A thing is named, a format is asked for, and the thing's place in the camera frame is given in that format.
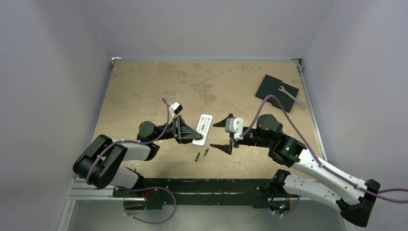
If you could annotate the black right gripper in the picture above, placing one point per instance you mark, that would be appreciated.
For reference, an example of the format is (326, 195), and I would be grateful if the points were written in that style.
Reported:
(232, 136)

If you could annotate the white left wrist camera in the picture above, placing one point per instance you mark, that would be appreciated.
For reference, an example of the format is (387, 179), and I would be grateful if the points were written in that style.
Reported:
(175, 108)

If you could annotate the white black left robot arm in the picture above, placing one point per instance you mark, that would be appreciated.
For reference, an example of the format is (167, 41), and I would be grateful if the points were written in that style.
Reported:
(100, 163)

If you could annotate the aluminium table edge frame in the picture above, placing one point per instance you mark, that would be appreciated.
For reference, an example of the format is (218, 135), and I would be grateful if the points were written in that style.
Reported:
(300, 68)

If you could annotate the white remote control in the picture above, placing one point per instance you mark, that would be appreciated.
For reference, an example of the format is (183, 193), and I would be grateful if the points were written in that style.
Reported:
(203, 127)

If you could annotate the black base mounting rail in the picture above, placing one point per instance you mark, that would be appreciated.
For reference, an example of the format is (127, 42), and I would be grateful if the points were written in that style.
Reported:
(157, 192)

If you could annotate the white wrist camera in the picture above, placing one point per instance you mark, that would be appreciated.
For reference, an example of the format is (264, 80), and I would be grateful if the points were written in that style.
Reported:
(175, 108)
(234, 126)

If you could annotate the silver open-end wrench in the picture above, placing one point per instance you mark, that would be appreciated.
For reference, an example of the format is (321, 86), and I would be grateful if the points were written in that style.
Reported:
(300, 103)

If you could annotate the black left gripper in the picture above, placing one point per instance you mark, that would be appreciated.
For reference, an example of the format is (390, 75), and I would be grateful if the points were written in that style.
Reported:
(182, 133)

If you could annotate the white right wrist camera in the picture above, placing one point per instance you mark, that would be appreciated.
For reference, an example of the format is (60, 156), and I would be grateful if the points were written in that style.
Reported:
(234, 126)

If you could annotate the black foam pad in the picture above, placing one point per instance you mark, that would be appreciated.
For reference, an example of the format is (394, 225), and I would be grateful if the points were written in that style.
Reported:
(270, 85)

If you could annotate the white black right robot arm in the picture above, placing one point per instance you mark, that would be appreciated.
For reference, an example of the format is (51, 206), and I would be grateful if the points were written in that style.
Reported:
(353, 198)

